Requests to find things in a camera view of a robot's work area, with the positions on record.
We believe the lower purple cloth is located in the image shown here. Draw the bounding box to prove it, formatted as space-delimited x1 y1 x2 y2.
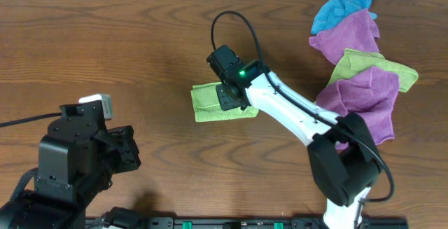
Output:
316 67 400 145

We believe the purple cloth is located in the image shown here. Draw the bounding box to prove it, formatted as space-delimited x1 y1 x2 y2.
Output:
316 67 400 145
309 9 380 64

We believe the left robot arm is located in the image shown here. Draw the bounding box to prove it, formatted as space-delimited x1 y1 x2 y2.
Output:
1 100 141 228

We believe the olive green cloth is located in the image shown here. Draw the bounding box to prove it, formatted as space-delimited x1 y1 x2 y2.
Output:
325 48 419 94

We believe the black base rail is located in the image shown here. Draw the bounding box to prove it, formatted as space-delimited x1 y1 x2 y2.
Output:
83 216 410 229

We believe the light green cloth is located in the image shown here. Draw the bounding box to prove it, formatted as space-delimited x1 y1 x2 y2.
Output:
190 82 259 123

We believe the blue cloth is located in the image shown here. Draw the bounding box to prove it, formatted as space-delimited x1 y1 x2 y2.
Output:
311 0 374 35

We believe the upper purple cloth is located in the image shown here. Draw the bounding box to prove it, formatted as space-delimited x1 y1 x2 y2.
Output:
309 9 380 64

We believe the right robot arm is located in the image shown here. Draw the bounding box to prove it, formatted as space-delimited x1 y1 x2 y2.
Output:
206 46 384 228

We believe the right black cable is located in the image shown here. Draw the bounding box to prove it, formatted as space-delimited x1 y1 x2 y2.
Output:
210 11 396 203

